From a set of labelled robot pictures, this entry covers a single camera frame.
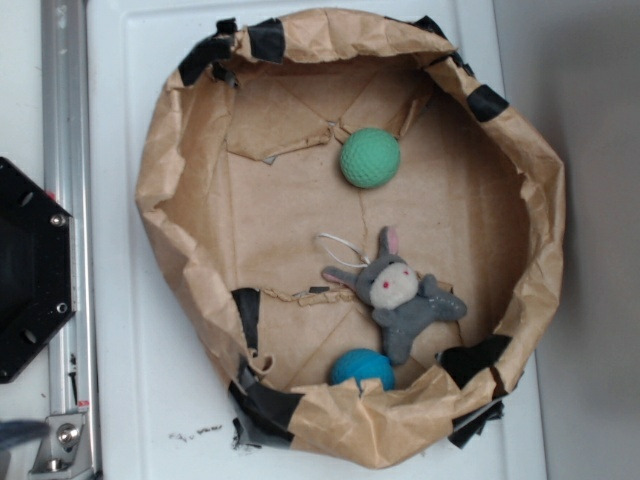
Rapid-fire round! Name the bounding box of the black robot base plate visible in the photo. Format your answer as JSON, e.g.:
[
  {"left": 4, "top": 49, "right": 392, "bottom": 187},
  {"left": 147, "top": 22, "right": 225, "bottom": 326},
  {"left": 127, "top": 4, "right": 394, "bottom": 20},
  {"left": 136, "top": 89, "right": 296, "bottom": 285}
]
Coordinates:
[{"left": 1, "top": 158, "right": 75, "bottom": 384}]

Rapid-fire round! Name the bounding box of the white plastic tray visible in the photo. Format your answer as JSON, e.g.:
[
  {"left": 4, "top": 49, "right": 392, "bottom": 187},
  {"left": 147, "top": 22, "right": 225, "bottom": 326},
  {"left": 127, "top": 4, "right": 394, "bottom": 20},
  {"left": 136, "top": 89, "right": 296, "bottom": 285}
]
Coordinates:
[{"left": 87, "top": 1, "right": 546, "bottom": 479}]

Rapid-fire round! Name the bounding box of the green dimpled foam ball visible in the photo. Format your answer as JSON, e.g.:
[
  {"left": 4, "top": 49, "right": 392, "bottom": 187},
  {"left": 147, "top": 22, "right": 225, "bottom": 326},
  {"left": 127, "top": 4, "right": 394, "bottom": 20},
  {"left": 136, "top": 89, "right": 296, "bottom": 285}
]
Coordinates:
[{"left": 339, "top": 128, "right": 401, "bottom": 189}]

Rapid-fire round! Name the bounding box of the brown paper bin with tape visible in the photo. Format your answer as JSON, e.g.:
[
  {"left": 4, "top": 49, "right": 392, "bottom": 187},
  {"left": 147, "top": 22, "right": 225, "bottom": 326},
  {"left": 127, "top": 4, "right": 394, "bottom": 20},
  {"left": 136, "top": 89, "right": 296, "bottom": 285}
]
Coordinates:
[{"left": 136, "top": 8, "right": 566, "bottom": 468}]

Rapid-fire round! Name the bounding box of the grey plush bunny toy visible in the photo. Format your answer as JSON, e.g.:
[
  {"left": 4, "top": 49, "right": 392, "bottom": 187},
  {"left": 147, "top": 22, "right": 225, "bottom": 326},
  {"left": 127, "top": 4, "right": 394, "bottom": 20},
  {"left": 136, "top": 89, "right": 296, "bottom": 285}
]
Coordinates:
[{"left": 322, "top": 226, "right": 467, "bottom": 366}]

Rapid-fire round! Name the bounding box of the blue foam ball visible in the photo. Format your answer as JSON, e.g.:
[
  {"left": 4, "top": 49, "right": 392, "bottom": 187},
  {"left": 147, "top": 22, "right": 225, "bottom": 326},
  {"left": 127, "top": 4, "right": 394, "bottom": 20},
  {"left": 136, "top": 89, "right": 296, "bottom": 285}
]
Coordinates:
[{"left": 329, "top": 349, "right": 396, "bottom": 391}]

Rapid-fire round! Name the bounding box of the aluminium extrusion rail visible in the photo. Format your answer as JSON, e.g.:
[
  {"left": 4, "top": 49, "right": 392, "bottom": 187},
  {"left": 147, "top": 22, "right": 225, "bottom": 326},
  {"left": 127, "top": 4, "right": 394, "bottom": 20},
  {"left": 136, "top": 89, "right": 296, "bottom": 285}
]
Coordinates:
[{"left": 41, "top": 1, "right": 102, "bottom": 479}]

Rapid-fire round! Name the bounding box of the metal corner bracket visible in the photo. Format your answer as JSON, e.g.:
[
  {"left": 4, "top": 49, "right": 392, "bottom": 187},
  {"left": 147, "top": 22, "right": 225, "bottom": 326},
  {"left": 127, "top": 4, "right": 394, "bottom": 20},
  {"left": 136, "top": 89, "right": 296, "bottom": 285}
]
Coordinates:
[{"left": 27, "top": 413, "right": 95, "bottom": 480}]

